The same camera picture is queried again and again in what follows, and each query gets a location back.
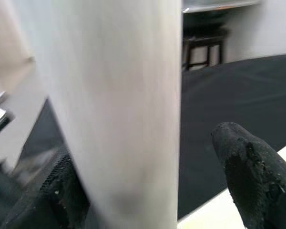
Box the black stool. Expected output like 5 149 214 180
182 28 231 71

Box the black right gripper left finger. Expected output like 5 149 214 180
4 152 90 229

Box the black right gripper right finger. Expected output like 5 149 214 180
211 122 286 229

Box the white plastic table top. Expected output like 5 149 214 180
177 140 286 229

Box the clear tape strip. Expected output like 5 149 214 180
13 140 71 184

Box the black tablecloth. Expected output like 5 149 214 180
21 53 286 220

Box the white plastic table leg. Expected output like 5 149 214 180
34 0 184 229

